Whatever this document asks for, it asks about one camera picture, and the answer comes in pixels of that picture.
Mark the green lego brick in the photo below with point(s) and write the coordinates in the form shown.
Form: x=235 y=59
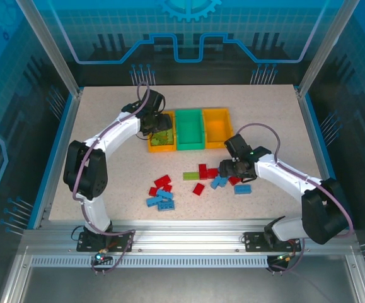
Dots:
x=159 y=142
x=191 y=175
x=155 y=136
x=169 y=140

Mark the blue lego brick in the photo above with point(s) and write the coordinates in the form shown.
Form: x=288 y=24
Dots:
x=166 y=205
x=164 y=193
x=154 y=200
x=242 y=189
x=218 y=182

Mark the green plastic bin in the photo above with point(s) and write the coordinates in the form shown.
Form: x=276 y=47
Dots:
x=190 y=132

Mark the orange plastic bin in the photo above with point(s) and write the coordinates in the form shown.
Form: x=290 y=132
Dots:
x=152 y=149
x=215 y=129

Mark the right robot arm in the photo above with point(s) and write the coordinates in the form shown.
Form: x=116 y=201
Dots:
x=324 y=214

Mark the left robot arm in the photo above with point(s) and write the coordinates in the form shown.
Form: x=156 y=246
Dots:
x=87 y=170

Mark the small red lego brick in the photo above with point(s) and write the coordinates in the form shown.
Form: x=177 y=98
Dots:
x=168 y=188
x=152 y=191

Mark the blue printed back panel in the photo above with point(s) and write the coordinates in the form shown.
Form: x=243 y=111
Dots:
x=185 y=31

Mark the small connector board with LED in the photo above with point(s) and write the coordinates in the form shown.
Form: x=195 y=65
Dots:
x=101 y=257
x=283 y=259

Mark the metal tray shelf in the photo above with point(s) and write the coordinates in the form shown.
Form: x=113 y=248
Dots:
x=185 y=287

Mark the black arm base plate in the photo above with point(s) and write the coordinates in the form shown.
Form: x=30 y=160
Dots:
x=254 y=241
x=119 y=243

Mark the aluminium mounting rail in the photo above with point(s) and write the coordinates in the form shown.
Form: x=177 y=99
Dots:
x=185 y=233

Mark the blue table side rail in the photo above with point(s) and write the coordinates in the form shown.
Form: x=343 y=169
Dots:
x=317 y=132
x=61 y=132

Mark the aluminium frame post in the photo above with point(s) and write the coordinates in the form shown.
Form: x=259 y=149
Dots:
x=57 y=57
x=321 y=57

